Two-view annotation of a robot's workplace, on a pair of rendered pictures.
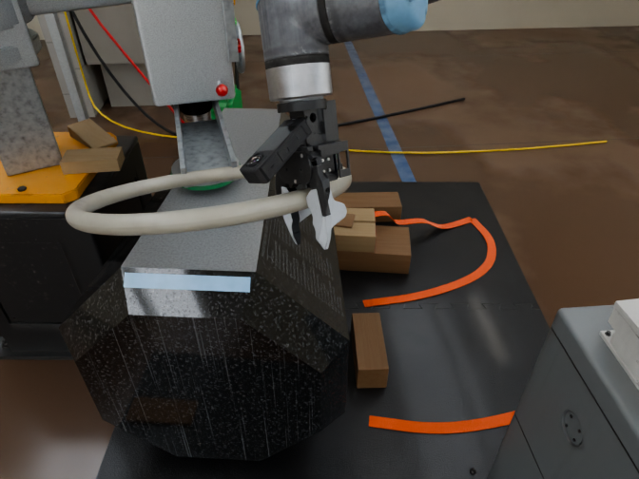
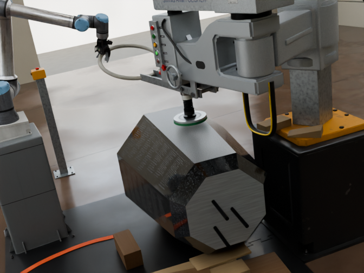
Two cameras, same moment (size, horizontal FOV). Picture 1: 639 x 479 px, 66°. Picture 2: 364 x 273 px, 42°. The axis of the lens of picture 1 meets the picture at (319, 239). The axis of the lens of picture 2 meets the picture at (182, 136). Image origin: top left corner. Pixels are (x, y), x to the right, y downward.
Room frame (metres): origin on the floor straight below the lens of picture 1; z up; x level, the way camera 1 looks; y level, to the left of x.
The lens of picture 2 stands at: (4.16, -0.55, 1.91)
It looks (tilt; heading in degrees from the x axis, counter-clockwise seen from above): 21 degrees down; 163
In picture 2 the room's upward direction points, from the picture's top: 9 degrees counter-clockwise
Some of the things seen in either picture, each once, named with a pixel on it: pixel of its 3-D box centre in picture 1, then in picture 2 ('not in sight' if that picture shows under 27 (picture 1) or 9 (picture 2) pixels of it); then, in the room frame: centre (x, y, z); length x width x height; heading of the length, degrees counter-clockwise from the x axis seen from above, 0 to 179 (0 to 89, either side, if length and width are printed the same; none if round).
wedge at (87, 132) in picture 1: (91, 134); (304, 130); (1.84, 0.92, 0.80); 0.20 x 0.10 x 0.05; 48
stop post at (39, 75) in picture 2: not in sight; (51, 123); (-0.46, -0.45, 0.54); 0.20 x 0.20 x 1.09; 0
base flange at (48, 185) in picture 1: (35, 162); (312, 123); (1.67, 1.09, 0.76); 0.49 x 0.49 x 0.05; 0
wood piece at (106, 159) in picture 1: (92, 160); (274, 124); (1.62, 0.84, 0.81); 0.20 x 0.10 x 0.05; 98
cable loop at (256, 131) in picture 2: not in sight; (259, 108); (2.02, 0.54, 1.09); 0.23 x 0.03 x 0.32; 16
